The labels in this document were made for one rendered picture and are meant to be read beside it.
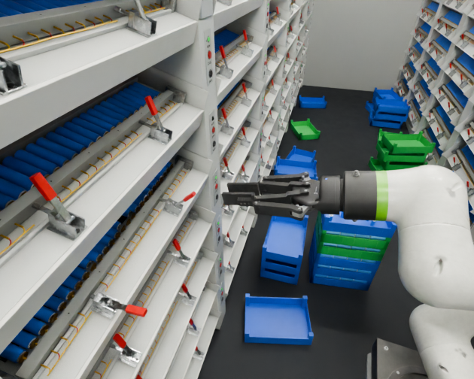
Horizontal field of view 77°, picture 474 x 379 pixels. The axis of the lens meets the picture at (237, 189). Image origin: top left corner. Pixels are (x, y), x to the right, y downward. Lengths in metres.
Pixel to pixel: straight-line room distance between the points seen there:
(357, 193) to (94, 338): 0.50
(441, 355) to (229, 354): 0.84
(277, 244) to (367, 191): 1.14
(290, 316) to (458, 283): 1.15
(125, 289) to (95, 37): 0.42
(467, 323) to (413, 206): 0.52
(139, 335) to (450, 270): 0.62
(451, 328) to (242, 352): 0.84
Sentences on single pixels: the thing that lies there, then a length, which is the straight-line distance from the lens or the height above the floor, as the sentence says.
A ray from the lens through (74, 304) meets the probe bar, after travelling 0.59.
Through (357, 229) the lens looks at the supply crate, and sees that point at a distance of 1.44.
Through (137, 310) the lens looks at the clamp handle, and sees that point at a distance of 0.56.
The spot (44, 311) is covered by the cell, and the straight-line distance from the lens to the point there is 0.59.
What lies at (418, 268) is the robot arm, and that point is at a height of 1.02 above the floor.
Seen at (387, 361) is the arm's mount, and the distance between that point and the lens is 1.22.
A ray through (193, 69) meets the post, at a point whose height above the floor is 1.18.
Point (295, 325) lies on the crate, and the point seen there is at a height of 0.00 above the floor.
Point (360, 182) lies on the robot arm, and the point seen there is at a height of 1.07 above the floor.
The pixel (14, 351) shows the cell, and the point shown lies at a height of 0.94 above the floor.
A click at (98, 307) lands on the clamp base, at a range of 0.59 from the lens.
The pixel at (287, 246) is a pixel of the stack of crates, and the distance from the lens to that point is 1.65.
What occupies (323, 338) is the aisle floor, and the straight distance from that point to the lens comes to 1.58.
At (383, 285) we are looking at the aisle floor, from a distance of 1.85.
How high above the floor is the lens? 1.38
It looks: 38 degrees down
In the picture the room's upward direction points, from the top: straight up
